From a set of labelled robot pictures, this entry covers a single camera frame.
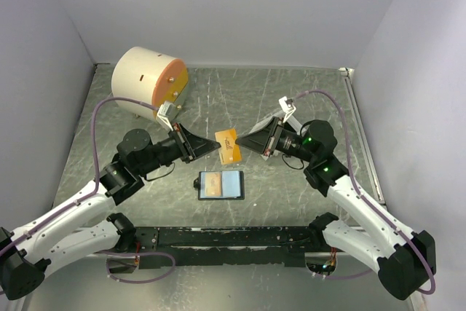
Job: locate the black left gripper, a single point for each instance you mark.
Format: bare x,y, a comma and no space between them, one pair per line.
191,146

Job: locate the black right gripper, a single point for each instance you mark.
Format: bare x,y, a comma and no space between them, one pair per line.
261,140

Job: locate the gold credit card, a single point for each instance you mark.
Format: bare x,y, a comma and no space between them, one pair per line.
229,152

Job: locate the orange credit card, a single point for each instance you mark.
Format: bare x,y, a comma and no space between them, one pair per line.
213,185

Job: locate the black card holder wallet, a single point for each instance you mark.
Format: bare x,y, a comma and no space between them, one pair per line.
233,185

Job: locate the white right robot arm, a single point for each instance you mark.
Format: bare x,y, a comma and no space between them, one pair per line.
403,259

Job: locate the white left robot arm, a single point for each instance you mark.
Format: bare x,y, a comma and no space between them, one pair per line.
86,223

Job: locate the round cream mini drawer cabinet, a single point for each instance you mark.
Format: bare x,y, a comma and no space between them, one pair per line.
152,77

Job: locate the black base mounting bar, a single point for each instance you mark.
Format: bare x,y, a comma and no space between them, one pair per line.
291,246

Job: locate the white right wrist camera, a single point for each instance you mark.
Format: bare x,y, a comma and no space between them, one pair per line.
288,107

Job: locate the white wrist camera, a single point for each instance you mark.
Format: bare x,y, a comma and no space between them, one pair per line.
288,107
165,114

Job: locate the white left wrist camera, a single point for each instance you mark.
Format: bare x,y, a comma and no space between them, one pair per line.
165,114

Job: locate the white corner bracket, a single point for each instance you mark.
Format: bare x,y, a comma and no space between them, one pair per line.
347,72

